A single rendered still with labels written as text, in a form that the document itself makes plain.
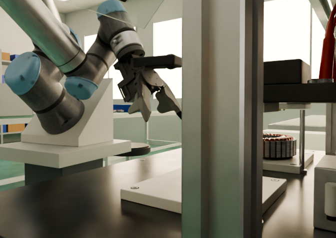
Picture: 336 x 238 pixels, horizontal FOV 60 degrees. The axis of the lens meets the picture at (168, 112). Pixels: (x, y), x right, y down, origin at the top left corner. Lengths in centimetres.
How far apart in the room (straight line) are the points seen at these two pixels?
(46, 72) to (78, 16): 741
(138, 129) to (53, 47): 591
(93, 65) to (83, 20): 736
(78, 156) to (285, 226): 67
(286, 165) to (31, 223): 37
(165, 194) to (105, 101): 73
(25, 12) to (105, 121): 47
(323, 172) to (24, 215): 28
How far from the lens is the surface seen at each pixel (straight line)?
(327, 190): 28
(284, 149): 54
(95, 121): 98
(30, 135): 109
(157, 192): 33
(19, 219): 33
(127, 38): 74
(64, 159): 84
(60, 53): 74
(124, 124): 686
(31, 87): 90
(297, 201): 37
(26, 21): 72
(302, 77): 30
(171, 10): 632
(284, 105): 54
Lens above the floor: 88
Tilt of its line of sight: 2 degrees down
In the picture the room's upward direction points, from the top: straight up
